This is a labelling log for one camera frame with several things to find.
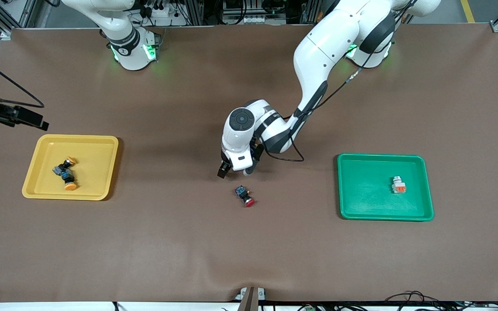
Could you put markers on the white power strip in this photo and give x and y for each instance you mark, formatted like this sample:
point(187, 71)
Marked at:
point(162, 11)
point(244, 18)

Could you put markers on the brown table mat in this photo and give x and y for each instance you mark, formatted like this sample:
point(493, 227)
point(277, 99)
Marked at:
point(249, 242)

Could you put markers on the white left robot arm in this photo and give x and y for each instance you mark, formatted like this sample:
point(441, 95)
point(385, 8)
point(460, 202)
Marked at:
point(318, 56)

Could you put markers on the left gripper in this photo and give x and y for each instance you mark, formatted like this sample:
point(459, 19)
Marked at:
point(223, 169)

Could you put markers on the green plastic tray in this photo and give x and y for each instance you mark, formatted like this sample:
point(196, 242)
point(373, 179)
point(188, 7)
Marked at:
point(370, 190)

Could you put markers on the white button switch orange block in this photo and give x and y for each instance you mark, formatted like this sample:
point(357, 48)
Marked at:
point(399, 186)

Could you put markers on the yellow plastic tray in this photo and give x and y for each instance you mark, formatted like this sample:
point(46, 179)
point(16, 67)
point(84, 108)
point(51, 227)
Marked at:
point(93, 168)

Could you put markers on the yellow push button black body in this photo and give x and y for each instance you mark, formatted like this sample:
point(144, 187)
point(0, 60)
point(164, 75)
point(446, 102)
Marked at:
point(62, 169)
point(69, 183)

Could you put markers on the red push button black body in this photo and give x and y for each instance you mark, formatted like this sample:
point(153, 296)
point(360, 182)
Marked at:
point(244, 194)

